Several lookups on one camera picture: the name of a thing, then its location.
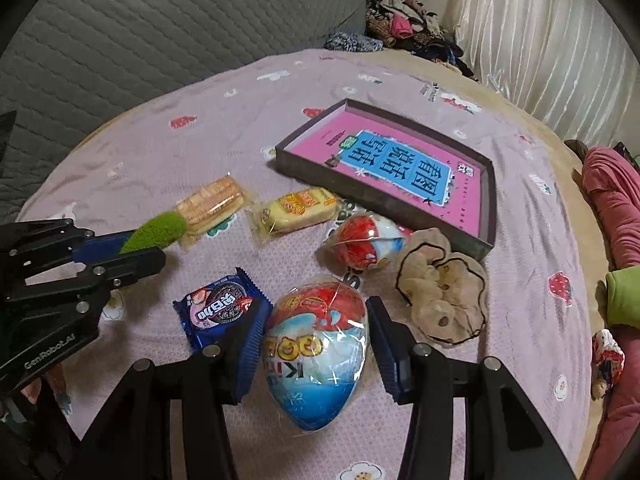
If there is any green fuzzy hair scrunchie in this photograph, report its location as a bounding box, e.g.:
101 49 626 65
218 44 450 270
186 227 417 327
119 210 188 254

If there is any blue oreo cookie pack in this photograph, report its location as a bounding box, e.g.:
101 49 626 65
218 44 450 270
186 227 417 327
172 266 270 352

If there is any wafer biscuit clear pack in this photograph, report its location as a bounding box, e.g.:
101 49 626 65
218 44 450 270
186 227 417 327
175 174 250 249

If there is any beige sheer hair scrunchie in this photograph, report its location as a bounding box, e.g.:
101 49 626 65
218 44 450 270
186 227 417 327
395 228 488 347

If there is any yellow cake snack pack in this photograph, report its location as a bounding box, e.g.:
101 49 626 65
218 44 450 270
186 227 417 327
248 188 338 243

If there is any large blue white surprise egg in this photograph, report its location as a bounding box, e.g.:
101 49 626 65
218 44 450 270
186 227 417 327
262 275 369 432

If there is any red surprise egg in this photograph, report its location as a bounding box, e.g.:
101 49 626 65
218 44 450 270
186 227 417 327
323 212 412 271

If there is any purple strawberry print blanket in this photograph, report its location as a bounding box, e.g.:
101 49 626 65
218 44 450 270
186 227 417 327
18 50 591 479

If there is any floral small cloth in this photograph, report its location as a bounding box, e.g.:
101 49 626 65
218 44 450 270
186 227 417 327
591 328 625 400

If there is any green fleece garment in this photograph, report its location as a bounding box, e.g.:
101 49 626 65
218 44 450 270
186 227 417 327
605 266 640 328

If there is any grey quilted headboard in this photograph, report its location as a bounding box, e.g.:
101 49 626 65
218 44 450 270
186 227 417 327
1 0 366 221

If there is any pink quilt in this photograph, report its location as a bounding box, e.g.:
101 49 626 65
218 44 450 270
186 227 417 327
582 148 639 479

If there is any dark tray box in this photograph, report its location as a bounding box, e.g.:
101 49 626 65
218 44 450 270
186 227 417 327
274 100 497 259

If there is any tan bed sheet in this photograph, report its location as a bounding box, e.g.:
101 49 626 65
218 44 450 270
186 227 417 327
358 50 608 472

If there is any dark floral pillow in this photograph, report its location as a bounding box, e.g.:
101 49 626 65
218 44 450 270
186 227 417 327
323 32 384 53

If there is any pile of clothes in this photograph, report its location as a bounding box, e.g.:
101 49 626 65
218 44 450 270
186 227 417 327
366 0 476 80

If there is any white curtain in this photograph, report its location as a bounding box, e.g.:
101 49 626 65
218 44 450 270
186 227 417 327
444 0 639 146

